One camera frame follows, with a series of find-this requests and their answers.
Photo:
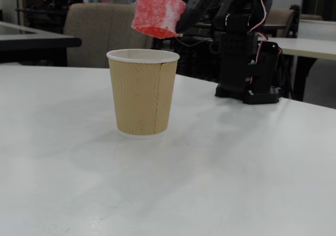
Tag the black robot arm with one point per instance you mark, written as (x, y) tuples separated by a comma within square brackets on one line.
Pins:
[(236, 52)]

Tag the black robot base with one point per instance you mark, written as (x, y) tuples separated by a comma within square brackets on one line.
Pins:
[(258, 97)]

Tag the beige fabric chair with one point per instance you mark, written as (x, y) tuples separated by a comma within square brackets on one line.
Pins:
[(99, 36)]

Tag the dark framed background chair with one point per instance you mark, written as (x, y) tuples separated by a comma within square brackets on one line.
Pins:
[(293, 18)]

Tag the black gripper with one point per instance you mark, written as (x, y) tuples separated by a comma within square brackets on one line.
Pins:
[(195, 8)]

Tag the tan paper cup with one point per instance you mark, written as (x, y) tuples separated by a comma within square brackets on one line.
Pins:
[(141, 94)]

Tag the white table with dark legs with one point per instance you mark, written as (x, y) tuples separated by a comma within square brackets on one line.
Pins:
[(307, 48)]

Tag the black edged table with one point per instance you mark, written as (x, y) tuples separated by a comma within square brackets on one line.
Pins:
[(31, 40)]

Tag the red foam cube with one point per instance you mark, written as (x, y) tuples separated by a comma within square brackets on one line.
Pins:
[(157, 13)]

